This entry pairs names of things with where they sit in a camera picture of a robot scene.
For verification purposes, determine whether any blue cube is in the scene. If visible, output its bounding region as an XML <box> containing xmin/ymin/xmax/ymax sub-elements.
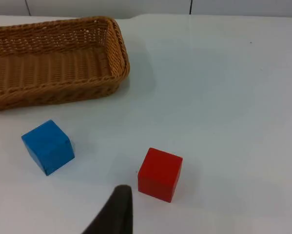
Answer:
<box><xmin>21</xmin><ymin>119</ymin><xmax>76</xmax><ymax>176</ymax></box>

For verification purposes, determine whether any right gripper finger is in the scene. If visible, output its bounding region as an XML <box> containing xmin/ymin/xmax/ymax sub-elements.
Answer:
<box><xmin>81</xmin><ymin>184</ymin><xmax>134</xmax><ymax>234</ymax></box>

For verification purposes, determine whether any red cube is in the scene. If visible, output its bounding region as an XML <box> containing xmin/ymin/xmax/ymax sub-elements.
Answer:
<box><xmin>137</xmin><ymin>147</ymin><xmax>183</xmax><ymax>203</ymax></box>

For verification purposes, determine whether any pale brown wicker basket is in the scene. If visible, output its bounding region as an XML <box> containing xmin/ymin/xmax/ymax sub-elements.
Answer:
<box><xmin>0</xmin><ymin>16</ymin><xmax>131</xmax><ymax>113</ymax></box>

